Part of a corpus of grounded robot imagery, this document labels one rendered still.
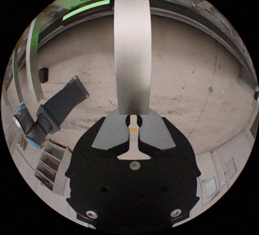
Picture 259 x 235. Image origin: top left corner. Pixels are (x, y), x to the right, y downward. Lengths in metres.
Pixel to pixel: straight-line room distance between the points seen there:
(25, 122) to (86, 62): 0.84
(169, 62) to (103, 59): 0.67
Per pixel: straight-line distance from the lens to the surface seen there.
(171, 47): 1.02
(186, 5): 0.36
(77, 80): 1.14
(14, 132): 0.69
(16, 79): 0.50
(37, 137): 0.75
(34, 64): 0.27
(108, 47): 0.97
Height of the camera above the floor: 0.94
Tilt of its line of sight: 58 degrees down
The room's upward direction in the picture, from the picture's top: 178 degrees counter-clockwise
